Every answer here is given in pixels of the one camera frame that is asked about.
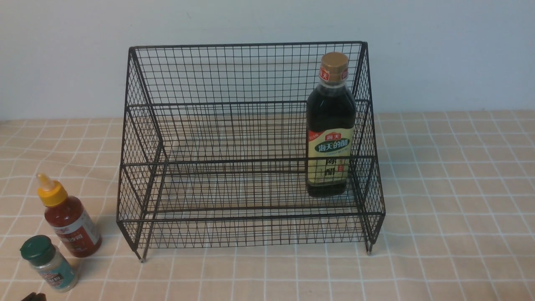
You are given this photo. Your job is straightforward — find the green cap seasoning jar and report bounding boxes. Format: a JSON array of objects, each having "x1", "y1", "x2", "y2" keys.
[{"x1": 20, "y1": 235, "x2": 78, "y2": 293}]

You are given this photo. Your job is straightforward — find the beige checkered tablecloth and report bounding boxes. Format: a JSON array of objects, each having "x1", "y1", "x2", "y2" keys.
[{"x1": 0, "y1": 111, "x2": 535, "y2": 301}]

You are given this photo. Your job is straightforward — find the dark vinegar bottle yellow label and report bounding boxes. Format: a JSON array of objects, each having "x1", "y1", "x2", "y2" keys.
[{"x1": 306, "y1": 52, "x2": 356, "y2": 197}]

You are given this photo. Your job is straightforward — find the red sauce bottle yellow cap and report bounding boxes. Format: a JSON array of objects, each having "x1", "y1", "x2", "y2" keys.
[{"x1": 36, "y1": 173, "x2": 102, "y2": 258}]

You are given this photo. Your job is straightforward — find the black wire mesh shelf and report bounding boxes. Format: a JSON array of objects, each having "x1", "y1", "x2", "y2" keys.
[{"x1": 117, "y1": 41, "x2": 386, "y2": 262}]

